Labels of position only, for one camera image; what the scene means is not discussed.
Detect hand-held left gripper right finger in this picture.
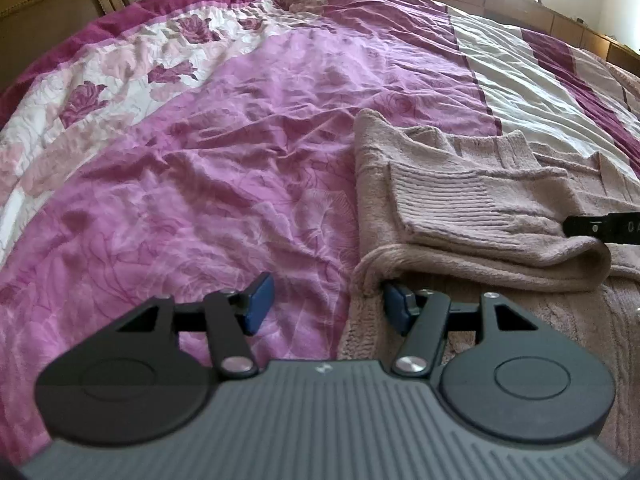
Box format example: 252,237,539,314
384,282,538,377

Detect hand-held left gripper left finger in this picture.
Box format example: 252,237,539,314
115,272,276,380

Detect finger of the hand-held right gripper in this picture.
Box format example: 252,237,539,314
562,215,608,239

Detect pink knit cardigan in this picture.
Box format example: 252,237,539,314
337,107,640,461

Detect pink fuzzy blanket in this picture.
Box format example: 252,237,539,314
607,57,640,128

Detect magenta floral bedspread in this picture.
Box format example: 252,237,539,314
0,0,640,471

